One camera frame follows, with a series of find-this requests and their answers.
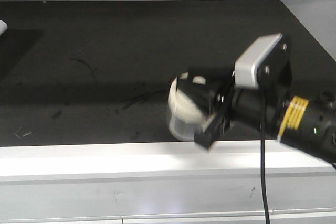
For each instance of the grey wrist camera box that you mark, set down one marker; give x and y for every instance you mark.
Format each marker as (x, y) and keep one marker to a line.
(247, 65)

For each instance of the glass jar with white lid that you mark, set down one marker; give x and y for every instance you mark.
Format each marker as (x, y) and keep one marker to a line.
(183, 116)

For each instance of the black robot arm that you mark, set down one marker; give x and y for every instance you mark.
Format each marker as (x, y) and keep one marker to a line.
(306, 125)

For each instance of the white object at left edge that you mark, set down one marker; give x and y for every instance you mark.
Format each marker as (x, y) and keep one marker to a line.
(3, 27)

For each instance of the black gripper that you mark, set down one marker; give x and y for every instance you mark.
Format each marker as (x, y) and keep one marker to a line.
(260, 108)

